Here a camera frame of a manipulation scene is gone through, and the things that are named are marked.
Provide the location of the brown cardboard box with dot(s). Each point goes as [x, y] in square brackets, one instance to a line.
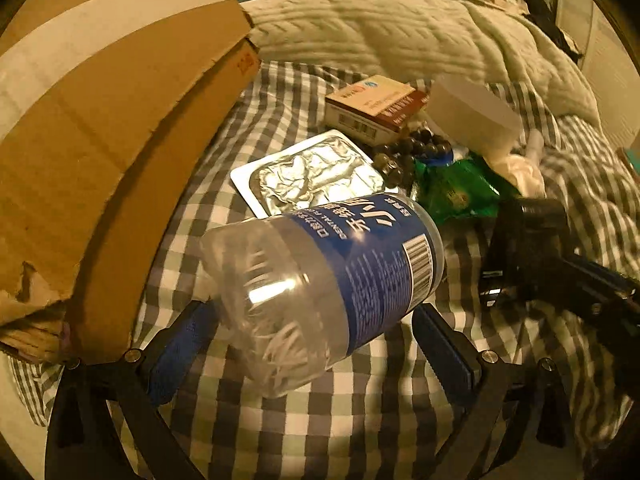
[100, 135]

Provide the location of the cream knit blanket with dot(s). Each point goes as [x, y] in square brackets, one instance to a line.
[375, 35]

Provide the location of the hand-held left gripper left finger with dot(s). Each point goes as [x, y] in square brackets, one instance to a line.
[175, 355]

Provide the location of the white round container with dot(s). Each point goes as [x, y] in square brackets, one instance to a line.
[470, 110]

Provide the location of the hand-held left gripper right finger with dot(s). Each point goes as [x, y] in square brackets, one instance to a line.
[445, 355]

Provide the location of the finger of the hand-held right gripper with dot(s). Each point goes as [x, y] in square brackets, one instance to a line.
[502, 280]

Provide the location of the black bag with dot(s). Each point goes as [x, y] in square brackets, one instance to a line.
[545, 15]

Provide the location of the silver foil blister pack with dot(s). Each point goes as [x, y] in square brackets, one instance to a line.
[310, 170]

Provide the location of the white panelled cabinet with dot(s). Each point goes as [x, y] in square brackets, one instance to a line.
[605, 60]

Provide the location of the grey checked bed sheet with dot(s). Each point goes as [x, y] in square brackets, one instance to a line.
[310, 435]

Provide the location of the red and white carton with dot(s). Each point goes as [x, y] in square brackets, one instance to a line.
[370, 105]

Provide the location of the clear plastic bottle blue label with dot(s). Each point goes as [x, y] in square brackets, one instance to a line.
[350, 270]

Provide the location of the green snack packet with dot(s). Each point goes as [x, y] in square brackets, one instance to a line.
[455, 190]

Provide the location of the white crumpled plastic wrapper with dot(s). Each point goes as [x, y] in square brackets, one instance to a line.
[515, 175]

